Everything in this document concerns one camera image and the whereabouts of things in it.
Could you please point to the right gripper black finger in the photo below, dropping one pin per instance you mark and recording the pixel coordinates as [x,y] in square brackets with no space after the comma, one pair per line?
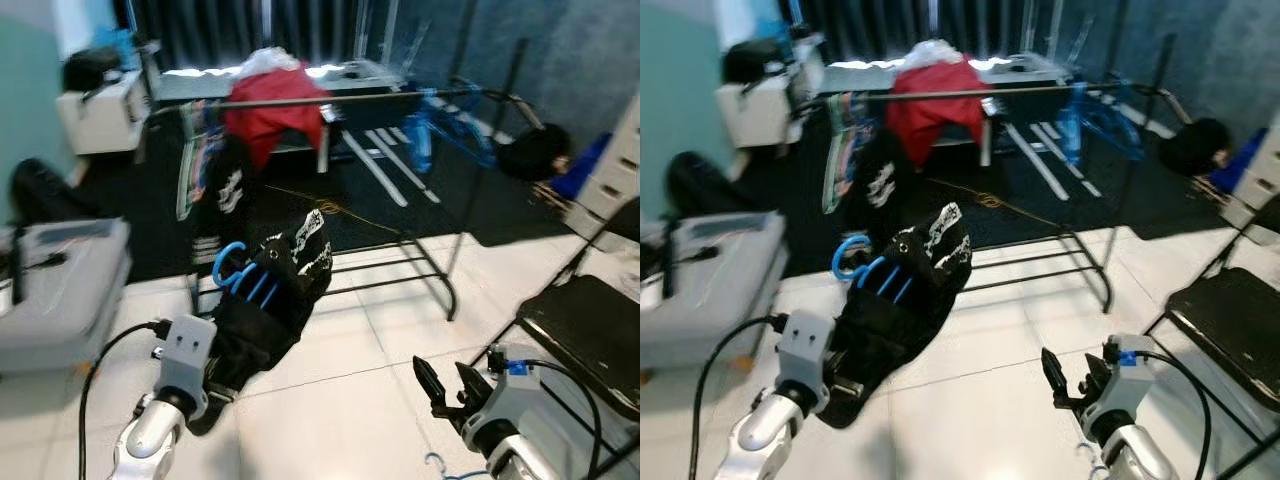
[472,385]
[1055,374]
[1094,376]
[430,382]

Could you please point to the black garment with white print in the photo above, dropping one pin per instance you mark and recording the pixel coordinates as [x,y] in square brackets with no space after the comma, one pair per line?
[890,330]
[260,330]

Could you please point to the blue plastic hanger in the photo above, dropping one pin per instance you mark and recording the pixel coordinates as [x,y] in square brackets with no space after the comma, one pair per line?
[257,287]
[1075,125]
[420,135]
[880,278]
[465,125]
[1115,120]

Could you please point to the hanger with metal hook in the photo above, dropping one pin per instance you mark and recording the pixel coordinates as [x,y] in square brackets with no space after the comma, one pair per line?
[435,462]

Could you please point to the black folding chair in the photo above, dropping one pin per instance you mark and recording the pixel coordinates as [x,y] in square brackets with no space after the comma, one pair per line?
[590,335]
[1230,330]

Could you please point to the black Petronas print t-shirt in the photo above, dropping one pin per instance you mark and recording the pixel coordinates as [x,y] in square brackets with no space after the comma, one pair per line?
[232,190]
[880,185]

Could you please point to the small black device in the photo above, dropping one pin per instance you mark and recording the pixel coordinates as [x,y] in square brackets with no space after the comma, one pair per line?
[18,270]

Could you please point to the black clothes pile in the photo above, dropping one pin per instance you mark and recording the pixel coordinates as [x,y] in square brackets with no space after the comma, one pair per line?
[40,190]
[700,185]

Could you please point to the black round bag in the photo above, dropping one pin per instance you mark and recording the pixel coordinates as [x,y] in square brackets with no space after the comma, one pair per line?
[1195,148]
[535,152]

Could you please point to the white drawer unit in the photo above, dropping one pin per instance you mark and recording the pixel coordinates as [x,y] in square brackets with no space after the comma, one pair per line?
[1260,170]
[610,180]

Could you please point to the blue cloth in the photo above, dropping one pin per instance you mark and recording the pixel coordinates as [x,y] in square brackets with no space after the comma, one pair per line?
[590,165]
[1240,160]

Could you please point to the red garment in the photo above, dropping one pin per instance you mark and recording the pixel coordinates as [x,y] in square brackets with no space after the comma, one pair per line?
[275,110]
[935,110]

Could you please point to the black metal clothes rack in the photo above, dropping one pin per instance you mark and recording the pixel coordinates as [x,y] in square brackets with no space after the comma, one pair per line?
[1040,92]
[370,98]

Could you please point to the white storage box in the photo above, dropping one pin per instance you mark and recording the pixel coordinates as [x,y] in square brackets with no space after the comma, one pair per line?
[765,105]
[100,115]

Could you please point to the grey bench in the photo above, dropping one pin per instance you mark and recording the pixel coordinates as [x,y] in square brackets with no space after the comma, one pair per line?
[200,85]
[870,80]

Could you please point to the white cloth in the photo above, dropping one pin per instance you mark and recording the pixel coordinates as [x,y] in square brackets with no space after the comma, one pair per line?
[265,60]
[935,52]

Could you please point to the blue bag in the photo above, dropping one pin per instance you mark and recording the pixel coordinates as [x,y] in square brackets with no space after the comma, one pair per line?
[798,20]
[115,45]

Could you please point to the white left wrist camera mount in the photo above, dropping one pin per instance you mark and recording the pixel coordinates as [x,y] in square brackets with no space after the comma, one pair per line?
[805,350]
[185,350]

